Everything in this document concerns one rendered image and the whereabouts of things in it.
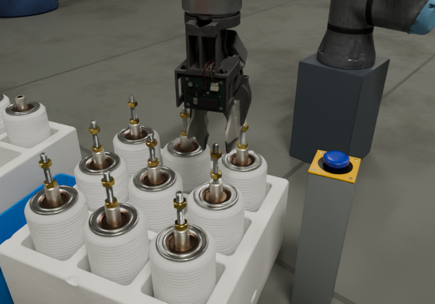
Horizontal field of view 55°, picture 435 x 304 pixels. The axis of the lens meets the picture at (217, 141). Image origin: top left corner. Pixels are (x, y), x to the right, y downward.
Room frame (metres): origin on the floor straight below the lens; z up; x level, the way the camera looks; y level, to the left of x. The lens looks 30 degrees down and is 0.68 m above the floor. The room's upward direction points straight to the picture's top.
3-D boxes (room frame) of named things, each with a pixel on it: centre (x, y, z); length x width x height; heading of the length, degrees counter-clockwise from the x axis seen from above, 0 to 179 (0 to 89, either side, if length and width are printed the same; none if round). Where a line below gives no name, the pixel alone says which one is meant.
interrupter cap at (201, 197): (0.55, 0.00, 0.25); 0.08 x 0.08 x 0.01
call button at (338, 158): (0.55, -0.19, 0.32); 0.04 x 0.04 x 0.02
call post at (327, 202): (0.55, -0.19, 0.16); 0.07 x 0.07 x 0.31; 66
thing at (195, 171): (0.70, 0.06, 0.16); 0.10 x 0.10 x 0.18
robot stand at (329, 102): (1.08, -0.34, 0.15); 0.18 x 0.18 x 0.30; 50
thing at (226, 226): (0.55, 0.00, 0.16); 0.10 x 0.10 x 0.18
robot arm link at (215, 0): (0.53, 0.00, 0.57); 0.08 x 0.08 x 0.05
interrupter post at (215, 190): (0.55, 0.00, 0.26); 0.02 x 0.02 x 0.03
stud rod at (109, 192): (0.49, 0.16, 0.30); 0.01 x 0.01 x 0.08
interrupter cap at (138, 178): (0.60, 0.11, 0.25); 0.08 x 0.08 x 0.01
